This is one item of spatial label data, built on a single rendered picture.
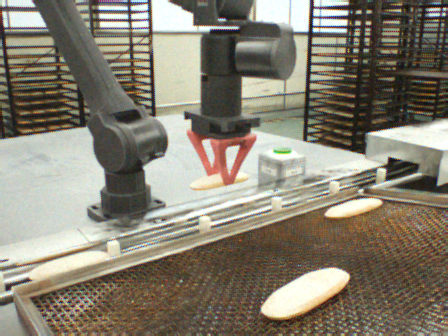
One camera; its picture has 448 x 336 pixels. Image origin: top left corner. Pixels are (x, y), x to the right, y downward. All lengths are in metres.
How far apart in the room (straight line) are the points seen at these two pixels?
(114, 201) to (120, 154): 0.10
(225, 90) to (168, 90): 5.02
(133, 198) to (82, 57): 0.25
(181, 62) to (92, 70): 4.91
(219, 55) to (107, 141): 0.24
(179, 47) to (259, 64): 5.11
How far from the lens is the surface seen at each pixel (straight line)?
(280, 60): 0.55
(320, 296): 0.36
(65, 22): 0.81
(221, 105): 0.59
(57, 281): 0.47
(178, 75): 5.65
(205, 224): 0.64
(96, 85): 0.76
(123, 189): 0.76
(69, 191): 0.95
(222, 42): 0.58
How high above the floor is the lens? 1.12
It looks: 17 degrees down
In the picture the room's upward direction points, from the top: straight up
